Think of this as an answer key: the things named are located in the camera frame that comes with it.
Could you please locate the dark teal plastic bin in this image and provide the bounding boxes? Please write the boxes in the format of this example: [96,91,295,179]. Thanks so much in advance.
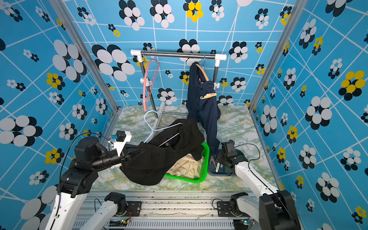
[208,156,235,176]

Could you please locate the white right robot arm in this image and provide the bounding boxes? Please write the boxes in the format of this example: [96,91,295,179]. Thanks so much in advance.
[216,140,301,230]

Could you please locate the navy blue shorts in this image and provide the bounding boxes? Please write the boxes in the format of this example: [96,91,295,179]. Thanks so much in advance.
[186,62,221,156]

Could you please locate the black shorts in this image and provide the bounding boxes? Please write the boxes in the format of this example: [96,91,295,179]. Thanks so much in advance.
[119,118,205,186]

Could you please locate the pink clothespin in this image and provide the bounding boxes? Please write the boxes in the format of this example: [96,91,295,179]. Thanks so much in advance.
[209,156,217,167]

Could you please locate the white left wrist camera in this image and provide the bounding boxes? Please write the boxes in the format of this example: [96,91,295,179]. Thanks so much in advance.
[111,130,132,156]

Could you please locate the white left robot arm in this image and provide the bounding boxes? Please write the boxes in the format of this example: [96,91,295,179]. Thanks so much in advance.
[45,137,142,230]

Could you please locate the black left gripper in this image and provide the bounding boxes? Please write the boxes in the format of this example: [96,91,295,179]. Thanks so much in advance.
[93,143,147,171]

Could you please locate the beige shorts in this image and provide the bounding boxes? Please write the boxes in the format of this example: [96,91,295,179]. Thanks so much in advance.
[166,154,204,179]

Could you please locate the wooden clothespin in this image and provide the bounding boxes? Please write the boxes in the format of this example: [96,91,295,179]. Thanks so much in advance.
[200,93,217,100]

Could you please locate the wooden hanger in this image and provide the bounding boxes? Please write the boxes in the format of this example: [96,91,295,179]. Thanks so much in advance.
[196,64,209,82]

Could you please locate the white metal clothes rack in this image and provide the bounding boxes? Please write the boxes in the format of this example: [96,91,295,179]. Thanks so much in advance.
[130,49,227,128]

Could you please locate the green plastic basket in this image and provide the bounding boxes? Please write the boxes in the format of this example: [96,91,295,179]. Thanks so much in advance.
[164,142,209,184]

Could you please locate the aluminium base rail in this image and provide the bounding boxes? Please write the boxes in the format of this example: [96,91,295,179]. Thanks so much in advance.
[71,189,305,230]

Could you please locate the pink plastic hanger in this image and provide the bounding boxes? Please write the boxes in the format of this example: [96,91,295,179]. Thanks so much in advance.
[138,54,160,111]

